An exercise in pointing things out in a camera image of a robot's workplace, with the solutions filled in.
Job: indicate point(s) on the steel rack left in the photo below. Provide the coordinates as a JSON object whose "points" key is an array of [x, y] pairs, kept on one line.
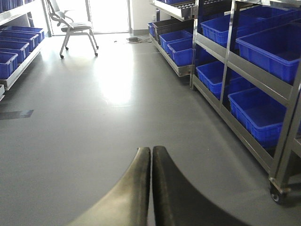
{"points": [[23, 28]]}

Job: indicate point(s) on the steel rack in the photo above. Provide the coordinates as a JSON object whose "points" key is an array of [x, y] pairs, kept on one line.
{"points": [[23, 28], [246, 62]]}

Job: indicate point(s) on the steel rack right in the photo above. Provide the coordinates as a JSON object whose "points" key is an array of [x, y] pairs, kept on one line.
{"points": [[246, 62]]}

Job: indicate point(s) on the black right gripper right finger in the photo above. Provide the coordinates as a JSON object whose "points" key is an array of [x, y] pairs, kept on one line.
{"points": [[177, 202]]}

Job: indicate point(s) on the gray office chair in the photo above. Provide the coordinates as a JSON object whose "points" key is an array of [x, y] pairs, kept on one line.
{"points": [[71, 28]]}

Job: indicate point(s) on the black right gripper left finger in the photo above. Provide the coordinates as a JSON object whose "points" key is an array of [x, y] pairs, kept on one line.
{"points": [[126, 204]]}

